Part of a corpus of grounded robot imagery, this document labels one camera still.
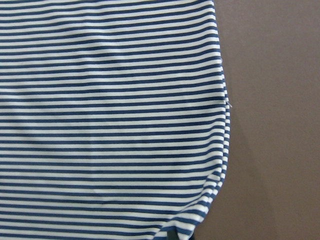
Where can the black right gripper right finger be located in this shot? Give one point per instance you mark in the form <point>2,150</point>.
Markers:
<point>192,237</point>

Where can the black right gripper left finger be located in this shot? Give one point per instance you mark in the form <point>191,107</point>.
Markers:
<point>172,235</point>

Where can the blue white striped polo shirt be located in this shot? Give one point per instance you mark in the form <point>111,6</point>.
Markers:
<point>114,118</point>

